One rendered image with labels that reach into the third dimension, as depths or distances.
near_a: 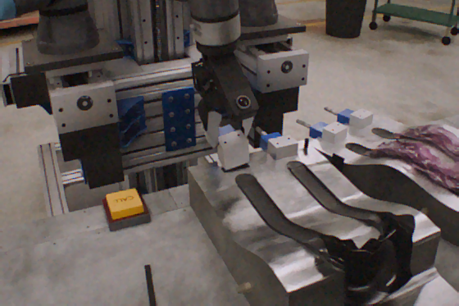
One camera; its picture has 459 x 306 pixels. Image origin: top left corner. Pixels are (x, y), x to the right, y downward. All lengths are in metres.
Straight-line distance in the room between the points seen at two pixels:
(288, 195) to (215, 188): 0.13
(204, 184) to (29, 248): 0.34
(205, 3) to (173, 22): 0.57
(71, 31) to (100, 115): 0.21
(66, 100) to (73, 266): 0.35
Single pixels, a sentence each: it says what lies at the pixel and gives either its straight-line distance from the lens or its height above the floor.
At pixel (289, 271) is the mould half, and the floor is 0.93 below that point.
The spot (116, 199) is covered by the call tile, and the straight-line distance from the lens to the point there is 0.87.
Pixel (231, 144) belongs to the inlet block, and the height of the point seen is 0.95.
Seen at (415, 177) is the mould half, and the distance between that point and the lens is 0.88.
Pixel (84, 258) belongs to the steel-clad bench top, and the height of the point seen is 0.80.
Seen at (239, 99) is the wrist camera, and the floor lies 1.07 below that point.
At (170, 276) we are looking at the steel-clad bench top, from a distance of 0.76.
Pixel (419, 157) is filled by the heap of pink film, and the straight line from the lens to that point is 0.90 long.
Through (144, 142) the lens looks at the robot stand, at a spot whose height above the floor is 0.77.
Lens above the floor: 1.35
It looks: 29 degrees down
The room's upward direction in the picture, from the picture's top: straight up
